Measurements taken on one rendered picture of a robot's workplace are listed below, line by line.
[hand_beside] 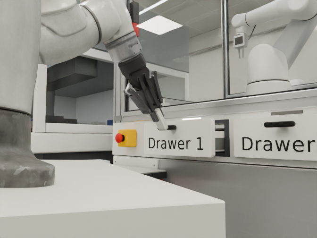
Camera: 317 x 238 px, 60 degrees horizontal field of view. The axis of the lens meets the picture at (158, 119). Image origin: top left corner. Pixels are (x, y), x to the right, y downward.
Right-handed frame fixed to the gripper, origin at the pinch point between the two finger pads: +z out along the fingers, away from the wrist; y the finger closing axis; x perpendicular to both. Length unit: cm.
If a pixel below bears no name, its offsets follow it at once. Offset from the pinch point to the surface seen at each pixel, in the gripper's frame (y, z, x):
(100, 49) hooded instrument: 51, -23, 80
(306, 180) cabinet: 3.3, 21.6, -35.7
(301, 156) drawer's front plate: 5.1, 15.9, -35.3
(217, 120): 12.4, 8.6, -10.5
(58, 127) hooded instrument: 3, 2, 80
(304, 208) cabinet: -0.6, 27.2, -34.9
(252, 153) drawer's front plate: 5.3, 15.7, -22.7
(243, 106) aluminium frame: 14.2, 5.6, -19.6
